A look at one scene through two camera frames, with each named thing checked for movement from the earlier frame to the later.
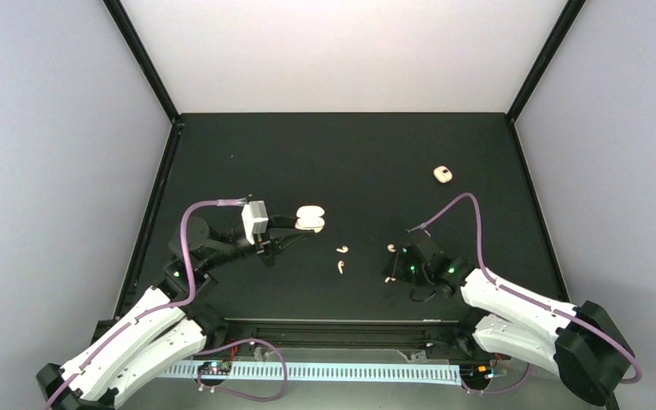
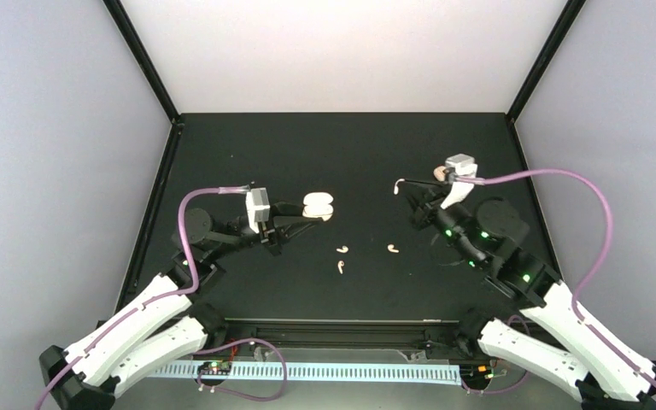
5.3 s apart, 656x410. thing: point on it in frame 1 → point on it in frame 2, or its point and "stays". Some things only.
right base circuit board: [475, 372] stays
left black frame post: [138, 43] stays
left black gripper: [272, 238] → [280, 218]
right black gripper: [394, 270] → [422, 202]
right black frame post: [569, 16] stays
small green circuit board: [215, 368] stays
